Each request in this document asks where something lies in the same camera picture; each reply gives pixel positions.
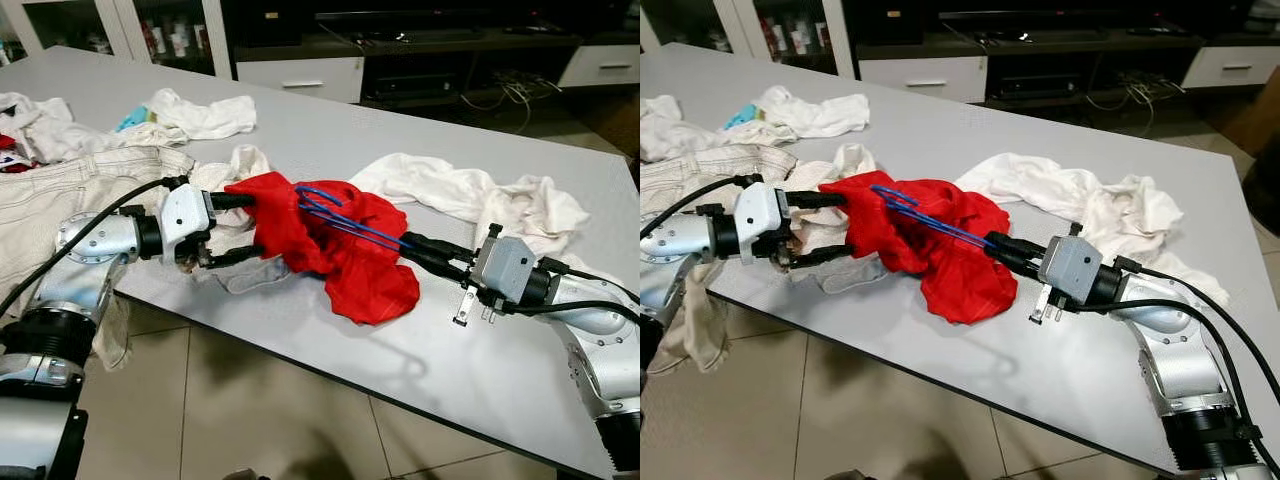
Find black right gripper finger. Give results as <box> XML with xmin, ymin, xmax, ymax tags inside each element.
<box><xmin>398</xmin><ymin>248</ymin><xmax>469</xmax><ymax>287</ymax></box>
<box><xmin>400</xmin><ymin>232</ymin><xmax>473</xmax><ymax>265</ymax></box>
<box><xmin>983</xmin><ymin>232</ymin><xmax>1047</xmax><ymax>263</ymax></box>
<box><xmin>985</xmin><ymin>248</ymin><xmax>1043</xmax><ymax>285</ymax></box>

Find white mesh jersey brown print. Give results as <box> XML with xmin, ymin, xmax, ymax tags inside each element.
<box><xmin>775</xmin><ymin>143</ymin><xmax>883</xmax><ymax>279</ymax></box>
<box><xmin>175</xmin><ymin>145</ymin><xmax>293</xmax><ymax>296</ymax></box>

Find plain red shirt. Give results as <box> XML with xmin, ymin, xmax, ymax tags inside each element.
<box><xmin>224</xmin><ymin>171</ymin><xmax>422</xmax><ymax>326</ymax></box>
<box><xmin>818</xmin><ymin>170</ymin><xmax>1019</xmax><ymax>326</ymax></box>

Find blue plastic hanger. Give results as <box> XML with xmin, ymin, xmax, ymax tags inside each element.
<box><xmin>293</xmin><ymin>184</ymin><xmax>411</xmax><ymax>253</ymax></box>
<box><xmin>870</xmin><ymin>184</ymin><xmax>1001</xmax><ymax>251</ymax></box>

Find white garment with teal patch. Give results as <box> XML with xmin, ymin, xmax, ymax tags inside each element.
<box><xmin>722</xmin><ymin>85</ymin><xmax>871</xmax><ymax>144</ymax></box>
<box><xmin>115</xmin><ymin>88</ymin><xmax>258</xmax><ymax>146</ymax></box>

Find cream crumpled shirt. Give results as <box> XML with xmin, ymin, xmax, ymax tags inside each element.
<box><xmin>470</xmin><ymin>175</ymin><xmax>641</xmax><ymax>301</ymax></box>
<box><xmin>1075</xmin><ymin>175</ymin><xmax>1233</xmax><ymax>306</ymax></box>

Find cream white jeans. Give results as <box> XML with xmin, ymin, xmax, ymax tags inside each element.
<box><xmin>640</xmin><ymin>143</ymin><xmax>799</xmax><ymax>376</ymax></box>
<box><xmin>0</xmin><ymin>145</ymin><xmax>196</xmax><ymax>373</ymax></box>

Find wide white console drawer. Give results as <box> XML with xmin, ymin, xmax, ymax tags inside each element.
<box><xmin>858</xmin><ymin>57</ymin><xmax>989</xmax><ymax>104</ymax></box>
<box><xmin>236</xmin><ymin>57</ymin><xmax>365</xmax><ymax>104</ymax></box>

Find white crumpled shirt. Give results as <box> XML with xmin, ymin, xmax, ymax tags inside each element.
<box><xmin>0</xmin><ymin>93</ymin><xmax>121</xmax><ymax>166</ymax></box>
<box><xmin>640</xmin><ymin>93</ymin><xmax>741</xmax><ymax>163</ymax></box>

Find black set-top box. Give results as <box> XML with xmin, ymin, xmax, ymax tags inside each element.
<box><xmin>995</xmin><ymin>75</ymin><xmax>1081</xmax><ymax>101</ymax></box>
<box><xmin>372</xmin><ymin>75</ymin><xmax>459</xmax><ymax>101</ymax></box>

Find white glass door cabinet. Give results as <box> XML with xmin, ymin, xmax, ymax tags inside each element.
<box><xmin>640</xmin><ymin>0</ymin><xmax>856</xmax><ymax>79</ymax></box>
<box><xmin>0</xmin><ymin>0</ymin><xmax>233</xmax><ymax>81</ymax></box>

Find black speaker box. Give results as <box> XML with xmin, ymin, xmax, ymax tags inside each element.
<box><xmin>222</xmin><ymin>0</ymin><xmax>319</xmax><ymax>49</ymax></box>
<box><xmin>845</xmin><ymin>0</ymin><xmax>941</xmax><ymax>49</ymax></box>

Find black television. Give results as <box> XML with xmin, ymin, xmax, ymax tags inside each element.
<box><xmin>315</xmin><ymin>10</ymin><xmax>546</xmax><ymax>37</ymax></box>
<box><xmin>940</xmin><ymin>10</ymin><xmax>1166</xmax><ymax>37</ymax></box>

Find brown armchair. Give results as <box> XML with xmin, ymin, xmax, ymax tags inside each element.
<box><xmin>1240</xmin><ymin>140</ymin><xmax>1280</xmax><ymax>236</ymax></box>

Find small white console drawer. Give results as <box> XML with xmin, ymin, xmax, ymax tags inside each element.
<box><xmin>1182</xmin><ymin>45</ymin><xmax>1280</xmax><ymax>89</ymax></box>
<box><xmin>560</xmin><ymin>45</ymin><xmax>641</xmax><ymax>89</ymax></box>

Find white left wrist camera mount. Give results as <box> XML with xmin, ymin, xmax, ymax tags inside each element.
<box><xmin>735</xmin><ymin>182</ymin><xmax>791</xmax><ymax>266</ymax></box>
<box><xmin>160</xmin><ymin>183</ymin><xmax>214</xmax><ymax>263</ymax></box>

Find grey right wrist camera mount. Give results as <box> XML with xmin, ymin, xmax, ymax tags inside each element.
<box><xmin>470</xmin><ymin>236</ymin><xmax>548</xmax><ymax>307</ymax></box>
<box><xmin>1038</xmin><ymin>235</ymin><xmax>1108</xmax><ymax>307</ymax></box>

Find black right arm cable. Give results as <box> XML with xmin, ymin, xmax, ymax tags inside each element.
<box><xmin>500</xmin><ymin>255</ymin><xmax>641</xmax><ymax>327</ymax></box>
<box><xmin>1065</xmin><ymin>255</ymin><xmax>1280</xmax><ymax>473</ymax></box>

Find white cable tangle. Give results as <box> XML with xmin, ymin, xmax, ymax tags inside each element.
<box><xmin>462</xmin><ymin>72</ymin><xmax>561</xmax><ymax>131</ymax></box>
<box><xmin>1085</xmin><ymin>72</ymin><xmax>1186</xmax><ymax>131</ymax></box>

